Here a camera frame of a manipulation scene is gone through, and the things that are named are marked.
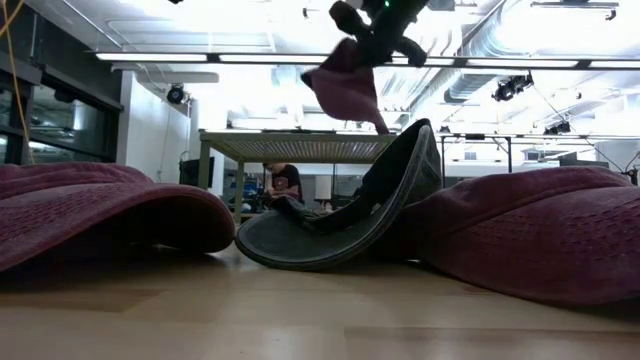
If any large black monitor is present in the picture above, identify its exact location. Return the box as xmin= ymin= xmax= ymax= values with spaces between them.
xmin=558 ymin=152 xmax=607 ymax=170

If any dark grey baseball cap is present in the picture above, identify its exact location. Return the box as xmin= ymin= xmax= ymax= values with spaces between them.
xmin=233 ymin=117 xmax=445 ymax=273

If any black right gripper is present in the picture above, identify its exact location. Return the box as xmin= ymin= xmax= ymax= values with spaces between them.
xmin=328 ymin=0 xmax=430 ymax=69

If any black ceiling spotlight cluster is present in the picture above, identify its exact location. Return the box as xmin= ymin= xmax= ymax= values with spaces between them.
xmin=491 ymin=73 xmax=535 ymax=103

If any long ceiling light bar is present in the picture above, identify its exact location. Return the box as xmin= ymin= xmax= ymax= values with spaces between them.
xmin=93 ymin=51 xmax=640 ymax=71

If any person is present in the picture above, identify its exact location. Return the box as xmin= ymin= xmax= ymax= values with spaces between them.
xmin=261 ymin=161 xmax=305 ymax=211

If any black framed background table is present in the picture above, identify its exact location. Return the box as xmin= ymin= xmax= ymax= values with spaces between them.
xmin=438 ymin=132 xmax=515 ymax=176

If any maroon baseball cap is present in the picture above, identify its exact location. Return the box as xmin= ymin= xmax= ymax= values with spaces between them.
xmin=300 ymin=37 xmax=391 ymax=136
xmin=369 ymin=166 xmax=640 ymax=307
xmin=0 ymin=162 xmax=237 ymax=274

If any small black monitor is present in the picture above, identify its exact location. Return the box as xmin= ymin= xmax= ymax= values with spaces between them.
xmin=178 ymin=156 xmax=216 ymax=190

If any silver ventilation duct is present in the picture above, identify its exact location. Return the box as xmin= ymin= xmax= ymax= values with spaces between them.
xmin=374 ymin=0 xmax=506 ymax=119

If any yellow hanging cable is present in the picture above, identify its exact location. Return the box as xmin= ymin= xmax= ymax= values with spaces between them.
xmin=0 ymin=0 xmax=36 ymax=165

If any black framed glass partition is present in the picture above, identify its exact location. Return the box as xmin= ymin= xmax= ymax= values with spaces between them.
xmin=0 ymin=0 xmax=125 ymax=165

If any green perforated metal shelf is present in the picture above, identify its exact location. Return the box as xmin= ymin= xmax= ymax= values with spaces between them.
xmin=197 ymin=128 xmax=401 ymax=226

